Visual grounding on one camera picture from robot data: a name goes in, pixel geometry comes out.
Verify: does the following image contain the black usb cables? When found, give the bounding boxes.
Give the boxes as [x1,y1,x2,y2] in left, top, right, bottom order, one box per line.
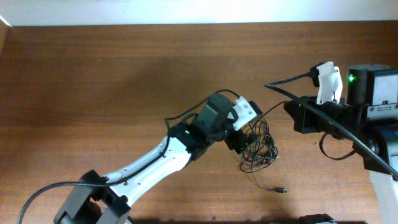
[238,116,289,194]

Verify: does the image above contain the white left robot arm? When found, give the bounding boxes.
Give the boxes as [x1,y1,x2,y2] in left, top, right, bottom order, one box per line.
[53,93,262,224]

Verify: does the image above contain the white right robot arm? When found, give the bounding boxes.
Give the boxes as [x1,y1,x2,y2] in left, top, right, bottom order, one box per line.
[284,62,397,223]

